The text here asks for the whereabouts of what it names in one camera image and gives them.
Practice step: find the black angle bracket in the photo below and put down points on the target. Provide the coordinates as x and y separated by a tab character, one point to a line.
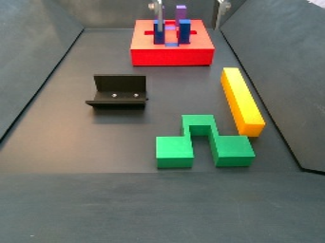
119	90

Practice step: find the purple U block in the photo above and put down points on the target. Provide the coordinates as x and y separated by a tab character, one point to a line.
181	15

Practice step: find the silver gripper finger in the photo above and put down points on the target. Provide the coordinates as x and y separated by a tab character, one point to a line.
157	7
224	6

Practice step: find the green zigzag block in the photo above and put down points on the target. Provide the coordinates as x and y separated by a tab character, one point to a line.
232	150

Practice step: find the dark blue U block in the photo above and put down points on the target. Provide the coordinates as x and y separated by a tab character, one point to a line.
184	31

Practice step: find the red slotted base board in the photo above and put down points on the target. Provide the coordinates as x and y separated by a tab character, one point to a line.
147	54

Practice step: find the yellow long block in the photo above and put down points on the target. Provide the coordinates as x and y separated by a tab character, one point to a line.
246	114

